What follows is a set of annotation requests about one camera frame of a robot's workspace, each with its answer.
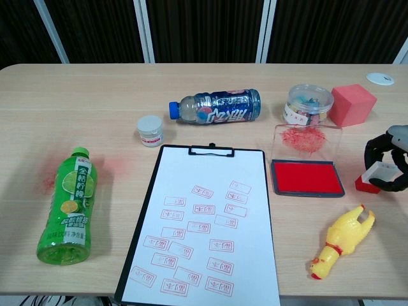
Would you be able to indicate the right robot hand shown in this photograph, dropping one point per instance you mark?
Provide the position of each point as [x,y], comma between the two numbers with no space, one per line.
[369,150]

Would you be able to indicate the red clear rectangular stamp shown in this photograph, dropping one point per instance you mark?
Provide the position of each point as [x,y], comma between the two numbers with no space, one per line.
[366,187]

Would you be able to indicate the red foam cube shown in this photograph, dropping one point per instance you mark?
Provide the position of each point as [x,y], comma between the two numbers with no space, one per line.
[350,105]

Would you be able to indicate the clear jar with colourful clips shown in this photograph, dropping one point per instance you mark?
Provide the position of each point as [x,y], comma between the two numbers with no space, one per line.
[303,108]

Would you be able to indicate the yellow rubber chicken toy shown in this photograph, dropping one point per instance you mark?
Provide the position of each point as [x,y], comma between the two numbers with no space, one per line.
[345,236]

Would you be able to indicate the blue label drink bottle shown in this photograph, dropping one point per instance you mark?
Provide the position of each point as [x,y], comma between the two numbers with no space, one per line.
[223,108]

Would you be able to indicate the black clipboard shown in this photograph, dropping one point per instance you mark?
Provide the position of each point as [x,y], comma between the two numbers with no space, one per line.
[210,155]

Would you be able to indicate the white stamped paper sheet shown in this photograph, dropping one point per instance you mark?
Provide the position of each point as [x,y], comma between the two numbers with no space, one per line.
[207,178]

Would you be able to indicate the small white lidded jar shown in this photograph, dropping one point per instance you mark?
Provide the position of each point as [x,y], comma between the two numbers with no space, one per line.
[150,130]

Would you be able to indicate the green lime drink bottle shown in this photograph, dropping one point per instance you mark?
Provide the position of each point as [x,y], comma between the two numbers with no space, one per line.
[71,204]

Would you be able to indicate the white partition frame post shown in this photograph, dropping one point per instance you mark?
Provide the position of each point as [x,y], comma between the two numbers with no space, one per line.
[264,32]
[51,32]
[402,55]
[145,32]

